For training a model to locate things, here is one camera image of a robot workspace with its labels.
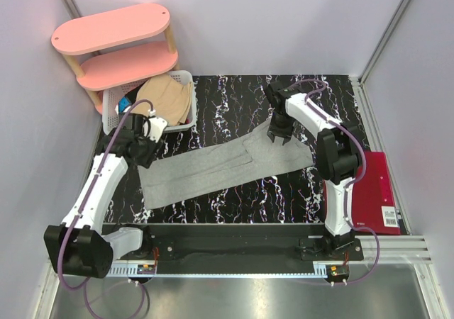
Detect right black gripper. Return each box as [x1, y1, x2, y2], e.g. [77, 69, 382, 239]
[266, 112, 297, 145]

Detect grey t shirt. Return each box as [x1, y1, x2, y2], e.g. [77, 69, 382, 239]
[138, 121, 313, 210]

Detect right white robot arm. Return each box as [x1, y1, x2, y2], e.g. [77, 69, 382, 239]
[264, 79, 366, 260]

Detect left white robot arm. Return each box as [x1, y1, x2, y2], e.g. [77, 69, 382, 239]
[44, 113, 167, 279]

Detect black blue white garment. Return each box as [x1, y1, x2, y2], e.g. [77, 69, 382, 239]
[116, 89, 138, 114]

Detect white plastic basket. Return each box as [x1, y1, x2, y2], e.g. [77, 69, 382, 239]
[102, 70, 197, 134]

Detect beige t shirt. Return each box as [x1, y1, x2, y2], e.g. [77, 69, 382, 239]
[136, 74, 193, 126]

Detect pink three-tier shelf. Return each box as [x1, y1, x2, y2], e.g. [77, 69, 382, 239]
[51, 3, 179, 112]

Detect red folded t shirt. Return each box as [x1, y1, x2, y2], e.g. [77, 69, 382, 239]
[316, 151, 401, 237]

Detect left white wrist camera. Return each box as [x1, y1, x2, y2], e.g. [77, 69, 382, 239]
[144, 111, 168, 142]

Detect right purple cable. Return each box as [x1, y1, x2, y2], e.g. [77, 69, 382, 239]
[285, 79, 381, 286]

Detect purple cable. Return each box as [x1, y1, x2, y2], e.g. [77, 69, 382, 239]
[285, 79, 381, 286]
[56, 99, 156, 317]

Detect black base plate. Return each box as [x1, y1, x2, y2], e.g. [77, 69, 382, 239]
[121, 224, 364, 277]

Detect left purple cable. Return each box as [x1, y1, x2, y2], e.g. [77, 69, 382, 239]
[56, 99, 156, 317]

